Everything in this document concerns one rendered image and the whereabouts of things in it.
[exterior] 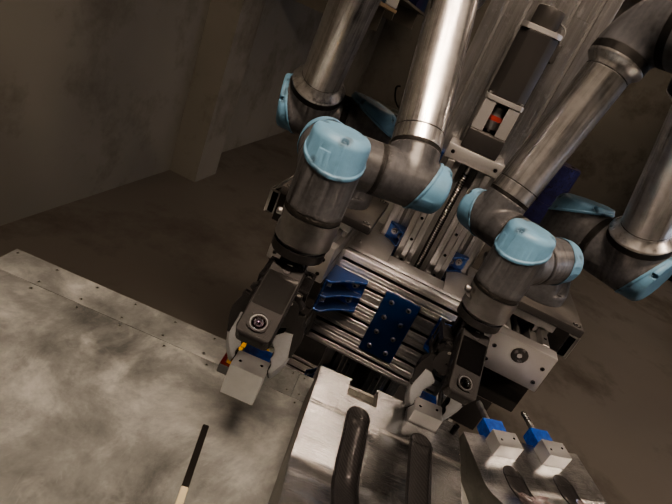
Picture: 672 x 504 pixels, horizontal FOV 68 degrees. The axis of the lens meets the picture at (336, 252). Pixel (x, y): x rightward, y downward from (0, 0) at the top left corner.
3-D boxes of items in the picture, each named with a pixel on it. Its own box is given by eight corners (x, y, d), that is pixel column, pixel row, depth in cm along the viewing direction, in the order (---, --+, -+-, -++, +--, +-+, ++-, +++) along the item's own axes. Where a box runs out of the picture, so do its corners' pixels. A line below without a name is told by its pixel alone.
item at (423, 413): (404, 382, 95) (416, 362, 93) (428, 393, 95) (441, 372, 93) (400, 431, 83) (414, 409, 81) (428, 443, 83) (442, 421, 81)
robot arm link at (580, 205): (546, 237, 118) (579, 187, 112) (595, 270, 109) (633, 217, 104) (519, 235, 111) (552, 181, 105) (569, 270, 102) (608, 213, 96)
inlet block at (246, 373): (249, 341, 82) (259, 316, 80) (277, 353, 82) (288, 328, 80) (219, 391, 71) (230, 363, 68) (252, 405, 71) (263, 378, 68)
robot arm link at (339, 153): (371, 132, 62) (380, 152, 55) (339, 208, 67) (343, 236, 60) (312, 109, 61) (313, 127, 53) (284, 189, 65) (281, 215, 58)
